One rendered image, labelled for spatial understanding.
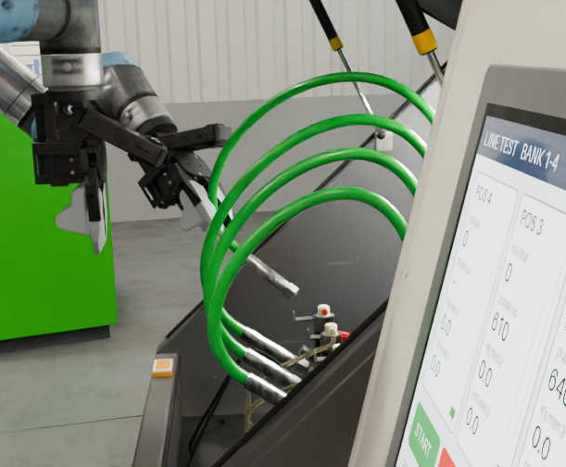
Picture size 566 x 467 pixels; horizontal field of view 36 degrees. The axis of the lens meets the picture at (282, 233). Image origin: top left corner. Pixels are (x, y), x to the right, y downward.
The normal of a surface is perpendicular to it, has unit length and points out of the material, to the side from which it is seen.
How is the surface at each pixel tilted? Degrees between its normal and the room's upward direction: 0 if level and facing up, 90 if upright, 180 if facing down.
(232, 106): 90
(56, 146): 90
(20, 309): 90
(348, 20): 90
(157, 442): 0
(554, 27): 76
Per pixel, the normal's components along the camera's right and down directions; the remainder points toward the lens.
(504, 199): -0.98, -0.19
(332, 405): 0.07, 0.21
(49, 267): 0.36, 0.18
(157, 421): -0.03, -0.98
